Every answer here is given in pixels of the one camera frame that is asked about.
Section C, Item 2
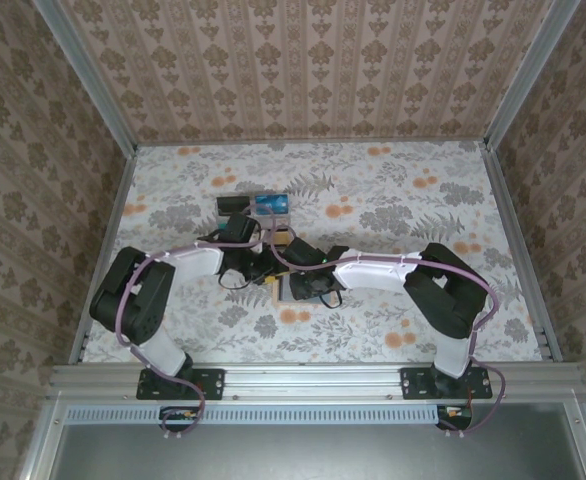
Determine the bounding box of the aluminium rail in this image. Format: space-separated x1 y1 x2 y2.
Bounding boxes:
485 144 565 364
67 147 142 365
47 362 586 401

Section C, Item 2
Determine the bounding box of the grey blue card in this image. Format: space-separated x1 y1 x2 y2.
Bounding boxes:
278 279 334 304

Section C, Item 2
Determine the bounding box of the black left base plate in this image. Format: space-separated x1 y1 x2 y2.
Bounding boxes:
136 368 226 401

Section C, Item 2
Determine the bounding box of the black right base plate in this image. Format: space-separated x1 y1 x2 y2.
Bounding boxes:
399 367 494 401

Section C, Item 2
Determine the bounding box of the aluminium front rail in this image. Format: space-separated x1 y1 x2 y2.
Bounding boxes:
47 362 586 401

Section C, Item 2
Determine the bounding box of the black card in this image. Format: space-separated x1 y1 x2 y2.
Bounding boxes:
216 196 250 217

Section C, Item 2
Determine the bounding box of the grey metal sheet panel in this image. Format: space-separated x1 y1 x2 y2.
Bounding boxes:
20 399 586 480

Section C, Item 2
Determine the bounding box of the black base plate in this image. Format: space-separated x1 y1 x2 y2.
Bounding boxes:
136 368 226 401
399 367 494 401

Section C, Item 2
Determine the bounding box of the square wooden board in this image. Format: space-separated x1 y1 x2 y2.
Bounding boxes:
274 277 335 305

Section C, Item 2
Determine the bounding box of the aluminium left side rail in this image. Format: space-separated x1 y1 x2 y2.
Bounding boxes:
67 147 142 365

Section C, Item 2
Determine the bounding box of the aluminium corner post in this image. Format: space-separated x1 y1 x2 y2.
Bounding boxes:
32 0 139 156
481 0 584 151

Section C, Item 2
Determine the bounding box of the aluminium right side rail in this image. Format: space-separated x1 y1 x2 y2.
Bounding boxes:
485 144 565 364

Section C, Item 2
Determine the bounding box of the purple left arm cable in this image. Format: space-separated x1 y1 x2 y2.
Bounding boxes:
115 204 282 441

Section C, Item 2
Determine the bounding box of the aluminium right corner post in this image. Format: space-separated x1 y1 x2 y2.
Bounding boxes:
481 0 584 151

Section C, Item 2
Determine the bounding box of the black left camera cable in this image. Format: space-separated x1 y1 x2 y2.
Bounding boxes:
219 269 255 292

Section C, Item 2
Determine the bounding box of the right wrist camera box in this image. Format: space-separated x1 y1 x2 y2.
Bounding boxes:
283 237 324 274

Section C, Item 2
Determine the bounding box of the slotted grey cable duct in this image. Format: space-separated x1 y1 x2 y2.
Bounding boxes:
65 403 447 425

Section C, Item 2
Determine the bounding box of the aluminium left corner post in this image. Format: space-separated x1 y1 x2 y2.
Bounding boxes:
32 0 139 156

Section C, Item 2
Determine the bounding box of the clear acrylic card holder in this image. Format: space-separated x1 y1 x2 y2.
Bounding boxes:
215 192 294 249

